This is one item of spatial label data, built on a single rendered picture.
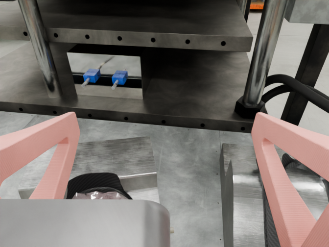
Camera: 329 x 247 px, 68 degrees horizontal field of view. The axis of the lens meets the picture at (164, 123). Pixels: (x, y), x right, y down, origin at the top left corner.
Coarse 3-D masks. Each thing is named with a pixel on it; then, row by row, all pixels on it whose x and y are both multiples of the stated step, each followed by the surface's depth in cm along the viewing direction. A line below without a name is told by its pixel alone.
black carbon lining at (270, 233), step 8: (256, 160) 45; (288, 160) 46; (296, 160) 45; (288, 168) 46; (304, 168) 46; (320, 176) 44; (328, 184) 42; (264, 192) 44; (328, 192) 42; (264, 200) 42; (264, 208) 41; (264, 216) 41; (264, 224) 40; (272, 224) 40; (264, 232) 40; (272, 232) 40; (272, 240) 39
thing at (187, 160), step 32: (0, 128) 77; (96, 128) 77; (128, 128) 77; (160, 128) 78; (192, 128) 78; (160, 160) 66; (192, 160) 66; (0, 192) 58; (160, 192) 58; (192, 192) 58; (192, 224) 51
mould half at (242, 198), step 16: (224, 144) 63; (224, 160) 58; (240, 160) 48; (224, 176) 55; (240, 176) 44; (256, 176) 44; (288, 176) 44; (304, 176) 44; (224, 192) 53; (240, 192) 43; (256, 192) 43; (304, 192) 42; (320, 192) 42; (224, 208) 51; (240, 208) 41; (256, 208) 41; (320, 208) 41; (224, 224) 49; (240, 224) 40; (256, 224) 40; (224, 240) 47; (240, 240) 39; (256, 240) 39
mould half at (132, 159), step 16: (80, 144) 55; (96, 144) 55; (112, 144) 55; (128, 144) 55; (144, 144) 55; (48, 160) 51; (80, 160) 51; (96, 160) 51; (112, 160) 51; (128, 160) 51; (144, 160) 51; (32, 176) 47; (128, 176) 48; (144, 176) 48; (32, 192) 46; (128, 192) 49; (144, 192) 49
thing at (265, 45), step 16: (240, 0) 124; (272, 0) 64; (288, 0) 64; (272, 16) 66; (272, 32) 68; (256, 48) 73; (272, 48) 71; (256, 64) 74; (256, 80) 77; (256, 96) 80; (240, 112) 85; (256, 112) 82
